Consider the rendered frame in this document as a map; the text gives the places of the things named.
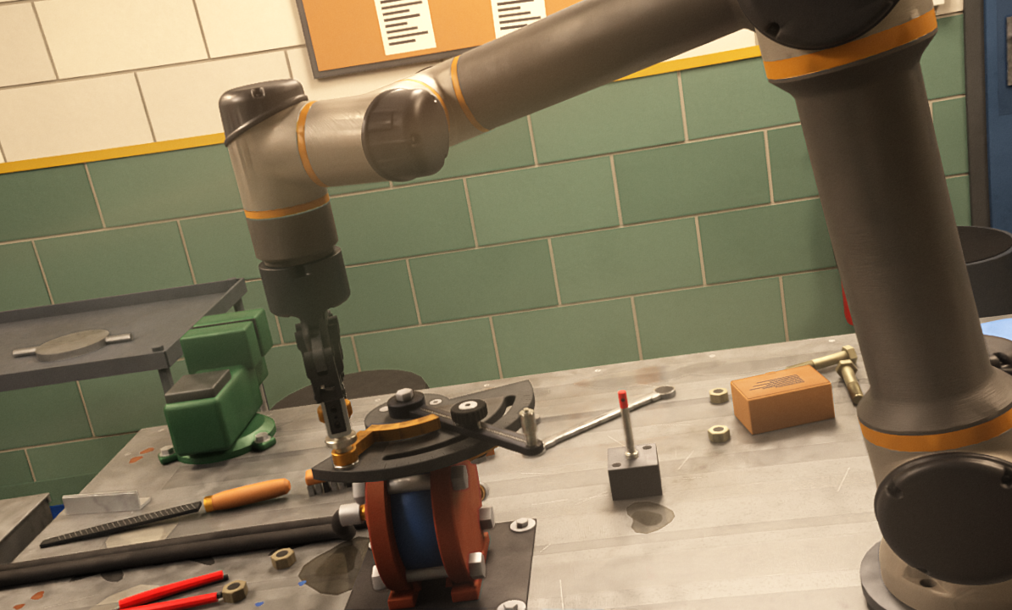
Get green bench vise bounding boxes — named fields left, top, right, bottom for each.
left=159, top=308, right=279, bottom=466

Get cork notice board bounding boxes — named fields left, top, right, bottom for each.
left=295, top=0, right=763, bottom=82

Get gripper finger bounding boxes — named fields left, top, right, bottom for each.
left=323, top=315, right=354, bottom=445
left=296, top=339, right=334, bottom=441

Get brass bolt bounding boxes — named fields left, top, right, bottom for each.
left=837, top=360, right=865, bottom=407
left=809, top=345, right=859, bottom=371

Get black pipe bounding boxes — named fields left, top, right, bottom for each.
left=0, top=514, right=363, bottom=593

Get red-handled pliers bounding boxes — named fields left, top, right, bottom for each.
left=115, top=569, right=228, bottom=610

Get red-tipped lockout pin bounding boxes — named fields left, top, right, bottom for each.
left=616, top=390, right=641, bottom=461

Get brass quadrant lever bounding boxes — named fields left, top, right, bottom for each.
left=331, top=413, right=442, bottom=469

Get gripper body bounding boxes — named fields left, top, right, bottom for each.
left=258, top=249, right=353, bottom=357

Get grey metal slab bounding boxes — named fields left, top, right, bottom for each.
left=0, top=493, right=53, bottom=571

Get red and blue valve body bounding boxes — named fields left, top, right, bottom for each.
left=337, top=462, right=495, bottom=609

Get silver metal bar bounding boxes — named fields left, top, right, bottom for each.
left=62, top=491, right=152, bottom=517

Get grey valve disc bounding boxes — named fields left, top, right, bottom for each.
left=11, top=328, right=133, bottom=363

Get silver wrench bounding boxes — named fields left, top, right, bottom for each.
left=542, top=385, right=677, bottom=451

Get black pivot knob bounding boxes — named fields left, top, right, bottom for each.
left=386, top=388, right=427, bottom=421

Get grey rack block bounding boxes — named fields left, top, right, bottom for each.
left=607, top=444, right=664, bottom=502

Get black thumbscrew knob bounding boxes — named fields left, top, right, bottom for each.
left=450, top=398, right=489, bottom=430

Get orange cardboard box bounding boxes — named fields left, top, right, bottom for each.
left=731, top=364, right=837, bottom=435

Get grey metal shelf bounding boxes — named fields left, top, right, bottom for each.
left=0, top=279, right=249, bottom=401

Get black file with orange handle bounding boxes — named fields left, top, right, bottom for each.
left=39, top=478, right=292, bottom=550

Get dark grey bin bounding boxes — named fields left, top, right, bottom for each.
left=955, top=225, right=1012, bottom=319

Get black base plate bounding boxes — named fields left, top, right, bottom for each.
left=341, top=518, right=537, bottom=610

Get black quadrant plate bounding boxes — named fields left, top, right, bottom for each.
left=311, top=380, right=537, bottom=486

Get dark round stool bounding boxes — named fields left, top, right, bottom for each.
left=271, top=369, right=430, bottom=411

